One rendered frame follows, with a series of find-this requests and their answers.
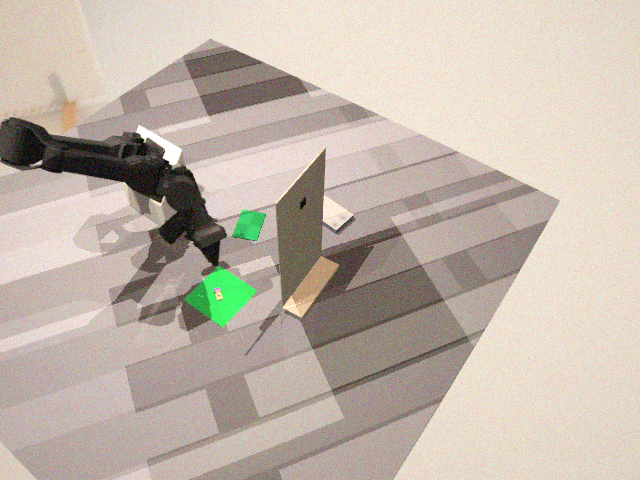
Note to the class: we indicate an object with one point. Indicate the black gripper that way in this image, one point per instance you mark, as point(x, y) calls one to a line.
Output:
point(205, 236)

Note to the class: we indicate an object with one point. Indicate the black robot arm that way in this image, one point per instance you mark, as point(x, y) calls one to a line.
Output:
point(125, 159)

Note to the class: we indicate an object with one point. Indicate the beige panel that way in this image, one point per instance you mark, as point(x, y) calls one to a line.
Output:
point(304, 273)

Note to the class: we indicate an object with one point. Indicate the green square marker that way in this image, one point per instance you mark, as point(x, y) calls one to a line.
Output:
point(234, 292)

